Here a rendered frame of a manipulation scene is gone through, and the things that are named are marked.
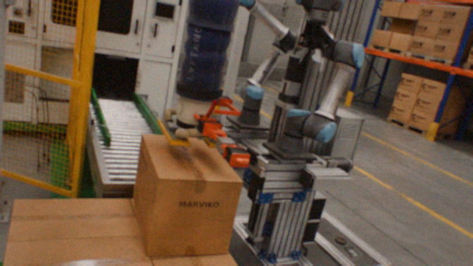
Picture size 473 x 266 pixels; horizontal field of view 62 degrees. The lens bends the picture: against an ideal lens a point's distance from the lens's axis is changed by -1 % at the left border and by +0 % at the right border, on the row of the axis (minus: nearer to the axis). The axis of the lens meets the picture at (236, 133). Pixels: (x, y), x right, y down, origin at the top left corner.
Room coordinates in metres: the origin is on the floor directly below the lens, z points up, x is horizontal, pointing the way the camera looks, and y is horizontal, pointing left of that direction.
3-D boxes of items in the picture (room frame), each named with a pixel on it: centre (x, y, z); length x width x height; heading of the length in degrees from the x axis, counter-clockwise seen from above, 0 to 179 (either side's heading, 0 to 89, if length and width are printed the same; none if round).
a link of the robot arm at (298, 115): (2.10, -0.31, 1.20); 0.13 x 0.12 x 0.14; 56
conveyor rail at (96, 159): (3.17, 1.22, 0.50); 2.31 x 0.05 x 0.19; 27
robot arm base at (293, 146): (2.10, -0.30, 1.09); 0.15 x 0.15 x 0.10
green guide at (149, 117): (3.75, 0.85, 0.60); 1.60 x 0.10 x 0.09; 27
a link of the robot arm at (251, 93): (2.54, -0.06, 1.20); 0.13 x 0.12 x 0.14; 15
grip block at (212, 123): (1.72, 0.13, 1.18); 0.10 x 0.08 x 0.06; 115
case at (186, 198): (1.94, 0.22, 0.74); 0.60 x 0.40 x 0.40; 23
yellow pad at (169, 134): (1.91, 0.32, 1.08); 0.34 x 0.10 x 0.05; 25
